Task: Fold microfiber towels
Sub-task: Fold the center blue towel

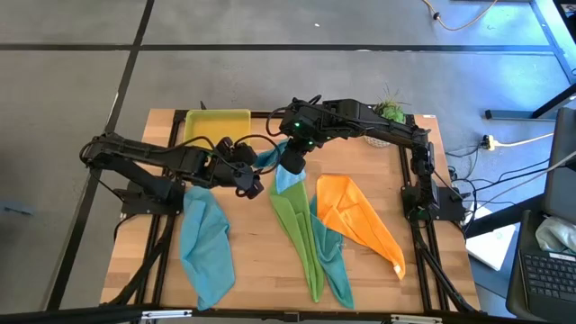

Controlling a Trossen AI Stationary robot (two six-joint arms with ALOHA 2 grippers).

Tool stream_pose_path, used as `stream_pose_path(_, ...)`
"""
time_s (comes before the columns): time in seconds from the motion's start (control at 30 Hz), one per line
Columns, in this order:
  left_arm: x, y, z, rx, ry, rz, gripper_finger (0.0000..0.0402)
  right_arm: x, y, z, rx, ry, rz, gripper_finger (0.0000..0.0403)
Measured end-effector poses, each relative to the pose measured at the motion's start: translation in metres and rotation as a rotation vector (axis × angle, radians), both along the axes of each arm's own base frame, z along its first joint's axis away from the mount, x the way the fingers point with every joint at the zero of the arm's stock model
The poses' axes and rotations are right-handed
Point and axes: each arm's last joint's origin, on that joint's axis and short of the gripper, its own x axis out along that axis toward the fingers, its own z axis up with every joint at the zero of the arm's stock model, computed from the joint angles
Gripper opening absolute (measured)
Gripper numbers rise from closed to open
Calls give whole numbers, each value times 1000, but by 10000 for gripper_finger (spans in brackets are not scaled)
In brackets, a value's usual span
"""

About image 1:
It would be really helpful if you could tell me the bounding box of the dark grey laptop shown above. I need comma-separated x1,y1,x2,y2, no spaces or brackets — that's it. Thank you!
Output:
506,107,576,323

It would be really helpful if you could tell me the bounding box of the white flat box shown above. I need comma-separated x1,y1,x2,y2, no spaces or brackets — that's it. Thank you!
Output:
465,222,518,272

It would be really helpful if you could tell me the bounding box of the white crumpled cloth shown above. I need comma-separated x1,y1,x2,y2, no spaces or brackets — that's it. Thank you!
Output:
535,215,576,254

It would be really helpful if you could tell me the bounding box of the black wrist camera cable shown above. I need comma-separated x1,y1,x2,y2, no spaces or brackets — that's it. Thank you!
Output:
245,133,284,176

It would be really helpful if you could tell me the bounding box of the teal microfiber towel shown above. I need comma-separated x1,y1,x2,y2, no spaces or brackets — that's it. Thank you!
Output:
309,195,356,311

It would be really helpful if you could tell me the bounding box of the white power cable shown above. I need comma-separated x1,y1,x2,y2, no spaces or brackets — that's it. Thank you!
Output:
493,131,555,149

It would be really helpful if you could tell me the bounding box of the succulent in triangle-patterned pot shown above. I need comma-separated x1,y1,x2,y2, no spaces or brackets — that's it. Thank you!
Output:
363,85,410,149

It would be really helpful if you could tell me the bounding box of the yellow floor cable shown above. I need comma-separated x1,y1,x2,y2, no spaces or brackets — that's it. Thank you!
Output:
421,0,500,32

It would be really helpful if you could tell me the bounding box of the black camera rig rail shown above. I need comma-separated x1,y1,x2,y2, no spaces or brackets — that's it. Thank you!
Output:
0,304,576,324

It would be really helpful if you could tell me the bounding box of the green microfiber towel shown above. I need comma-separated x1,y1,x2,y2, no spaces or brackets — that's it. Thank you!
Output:
268,179,326,304

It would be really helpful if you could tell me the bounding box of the yellow plastic bin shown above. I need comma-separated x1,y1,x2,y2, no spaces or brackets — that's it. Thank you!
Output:
183,108,252,149

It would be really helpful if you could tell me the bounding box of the light blue microfiber towel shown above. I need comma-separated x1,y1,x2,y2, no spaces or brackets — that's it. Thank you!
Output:
179,185,237,311

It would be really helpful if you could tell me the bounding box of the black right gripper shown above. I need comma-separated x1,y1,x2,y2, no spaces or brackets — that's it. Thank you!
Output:
278,107,326,176

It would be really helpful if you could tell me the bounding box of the orange microfiber towel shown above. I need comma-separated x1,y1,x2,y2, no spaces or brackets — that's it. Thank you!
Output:
316,174,407,281

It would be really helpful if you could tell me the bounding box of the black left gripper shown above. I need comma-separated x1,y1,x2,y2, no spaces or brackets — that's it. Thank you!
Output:
204,136,266,201

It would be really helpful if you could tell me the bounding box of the black desk leg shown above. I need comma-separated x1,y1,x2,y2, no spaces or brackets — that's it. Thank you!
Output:
484,83,576,121

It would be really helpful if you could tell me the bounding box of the grey cable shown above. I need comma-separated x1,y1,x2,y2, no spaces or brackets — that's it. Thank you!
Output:
467,150,576,213

